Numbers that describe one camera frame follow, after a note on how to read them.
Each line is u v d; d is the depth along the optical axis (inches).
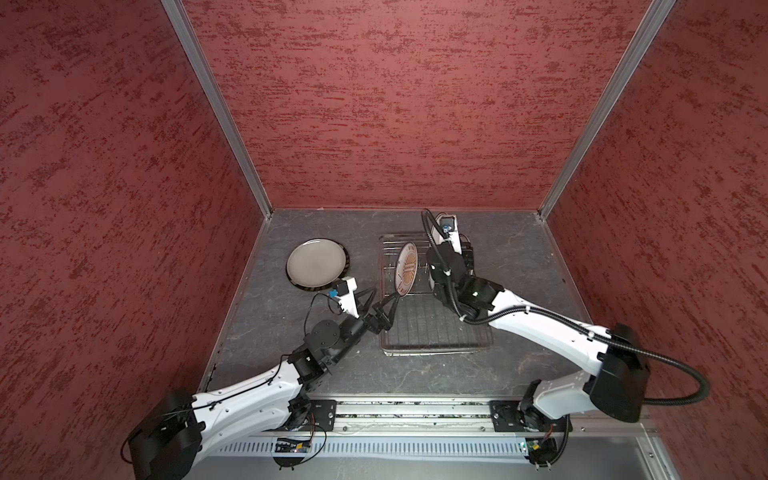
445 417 29.8
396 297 26.5
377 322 25.3
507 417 29.2
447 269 20.9
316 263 39.9
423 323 35.4
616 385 15.8
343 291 25.2
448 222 24.3
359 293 29.1
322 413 29.4
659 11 28.0
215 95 33.7
